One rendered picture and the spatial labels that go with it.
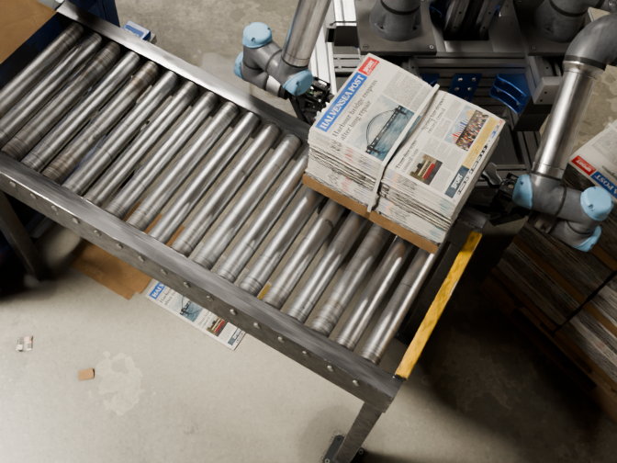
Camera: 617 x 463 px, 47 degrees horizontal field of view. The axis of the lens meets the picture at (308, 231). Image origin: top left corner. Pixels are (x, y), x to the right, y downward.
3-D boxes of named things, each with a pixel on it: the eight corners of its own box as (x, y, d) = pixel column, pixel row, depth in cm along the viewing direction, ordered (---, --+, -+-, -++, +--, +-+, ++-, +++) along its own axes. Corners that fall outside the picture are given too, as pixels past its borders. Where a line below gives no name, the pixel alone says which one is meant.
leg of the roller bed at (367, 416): (355, 453, 227) (394, 394, 168) (347, 469, 224) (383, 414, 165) (340, 444, 228) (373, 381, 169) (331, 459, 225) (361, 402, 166)
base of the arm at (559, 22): (527, 5, 215) (539, -21, 206) (575, 5, 216) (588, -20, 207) (538, 42, 207) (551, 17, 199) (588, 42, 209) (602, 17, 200)
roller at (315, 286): (378, 187, 188) (393, 187, 185) (288, 330, 167) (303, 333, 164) (370, 174, 185) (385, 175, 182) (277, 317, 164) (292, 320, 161)
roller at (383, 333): (455, 225, 183) (460, 215, 179) (372, 376, 162) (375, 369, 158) (438, 216, 184) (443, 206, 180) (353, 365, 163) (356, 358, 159)
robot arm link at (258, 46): (287, 39, 182) (286, 68, 191) (258, 14, 185) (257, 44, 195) (264, 53, 179) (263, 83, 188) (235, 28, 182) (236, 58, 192)
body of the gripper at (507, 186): (506, 169, 180) (550, 191, 178) (496, 187, 188) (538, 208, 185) (495, 191, 177) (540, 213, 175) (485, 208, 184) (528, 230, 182)
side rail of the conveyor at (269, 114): (476, 237, 190) (490, 214, 180) (469, 252, 188) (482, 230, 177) (76, 29, 215) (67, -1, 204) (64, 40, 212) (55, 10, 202)
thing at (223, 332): (276, 286, 253) (276, 284, 252) (233, 351, 240) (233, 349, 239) (190, 237, 260) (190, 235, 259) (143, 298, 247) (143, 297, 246)
